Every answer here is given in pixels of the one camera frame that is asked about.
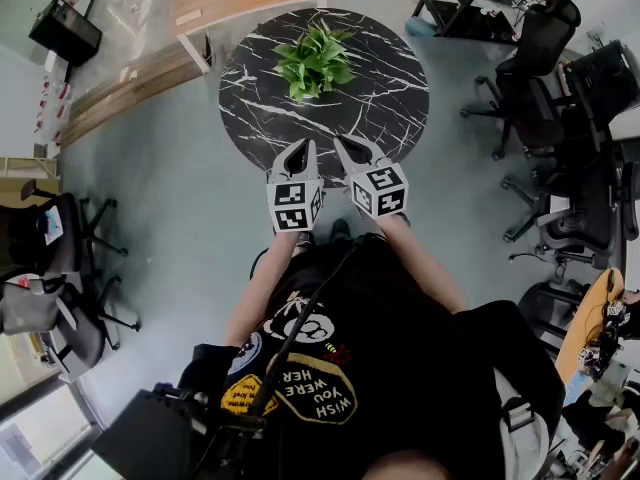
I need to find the black camera rig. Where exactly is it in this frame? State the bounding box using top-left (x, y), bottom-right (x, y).
top-left (92, 381), bottom-right (269, 480)

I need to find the orange oval table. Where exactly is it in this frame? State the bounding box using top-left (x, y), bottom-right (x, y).
top-left (554, 266), bottom-right (626, 385)

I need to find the person's black printed shirt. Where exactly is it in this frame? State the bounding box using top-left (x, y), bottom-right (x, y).
top-left (177, 232), bottom-right (567, 480)

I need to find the person's right forearm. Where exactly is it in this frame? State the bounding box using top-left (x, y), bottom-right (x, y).
top-left (374, 212), bottom-right (469, 315)

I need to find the wooden floor platform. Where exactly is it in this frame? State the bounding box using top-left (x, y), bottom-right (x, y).
top-left (59, 41), bottom-right (212, 149)

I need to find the black round stool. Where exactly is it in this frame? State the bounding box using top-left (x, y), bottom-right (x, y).
top-left (517, 280), bottom-right (592, 355)

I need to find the blue round object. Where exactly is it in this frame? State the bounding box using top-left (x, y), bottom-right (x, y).
top-left (404, 16), bottom-right (439, 39)

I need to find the grey office chair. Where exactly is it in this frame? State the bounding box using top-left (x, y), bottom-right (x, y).
top-left (0, 272), bottom-right (142, 384)

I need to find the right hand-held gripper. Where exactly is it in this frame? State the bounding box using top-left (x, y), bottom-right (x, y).
top-left (333, 135), bottom-right (410, 218)

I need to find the person's left forearm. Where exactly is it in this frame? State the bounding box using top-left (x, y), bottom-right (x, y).
top-left (223, 229), bottom-right (301, 349)

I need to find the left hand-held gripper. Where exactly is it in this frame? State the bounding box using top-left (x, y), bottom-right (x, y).
top-left (266, 138), bottom-right (325, 235)

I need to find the grey shoulder bag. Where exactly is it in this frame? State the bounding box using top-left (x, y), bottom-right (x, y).
top-left (492, 367), bottom-right (552, 480)

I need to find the black box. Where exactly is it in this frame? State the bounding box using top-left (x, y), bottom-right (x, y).
top-left (28, 0), bottom-right (104, 68)

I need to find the black cable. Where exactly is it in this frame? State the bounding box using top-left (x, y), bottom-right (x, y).
top-left (247, 240), bottom-right (364, 419)

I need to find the green potted plant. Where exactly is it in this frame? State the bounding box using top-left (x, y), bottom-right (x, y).
top-left (272, 17), bottom-right (357, 105)

